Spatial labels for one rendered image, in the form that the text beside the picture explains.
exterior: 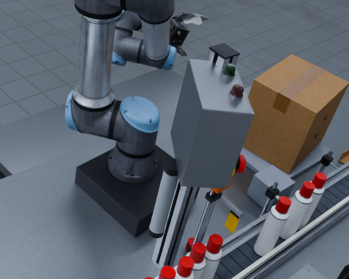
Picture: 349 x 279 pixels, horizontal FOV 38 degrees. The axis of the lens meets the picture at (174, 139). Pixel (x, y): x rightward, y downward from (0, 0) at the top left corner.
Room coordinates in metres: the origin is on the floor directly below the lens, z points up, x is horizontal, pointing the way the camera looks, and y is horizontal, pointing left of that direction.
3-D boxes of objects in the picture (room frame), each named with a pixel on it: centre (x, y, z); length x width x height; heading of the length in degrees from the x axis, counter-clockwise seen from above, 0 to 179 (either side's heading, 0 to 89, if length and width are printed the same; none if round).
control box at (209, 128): (0.83, -0.06, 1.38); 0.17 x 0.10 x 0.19; 16
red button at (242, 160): (0.80, -0.13, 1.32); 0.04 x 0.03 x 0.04; 16
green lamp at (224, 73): (0.87, -0.07, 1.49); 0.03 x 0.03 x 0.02
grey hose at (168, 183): (0.80, -0.01, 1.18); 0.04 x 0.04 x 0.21
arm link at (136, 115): (1.19, 0.12, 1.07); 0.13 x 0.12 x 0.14; 89
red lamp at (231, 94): (0.81, -0.09, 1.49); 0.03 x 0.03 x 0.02
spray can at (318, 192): (1.15, -0.43, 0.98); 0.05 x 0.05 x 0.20
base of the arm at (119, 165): (1.19, 0.11, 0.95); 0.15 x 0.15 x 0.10
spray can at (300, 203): (1.09, -0.39, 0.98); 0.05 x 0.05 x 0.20
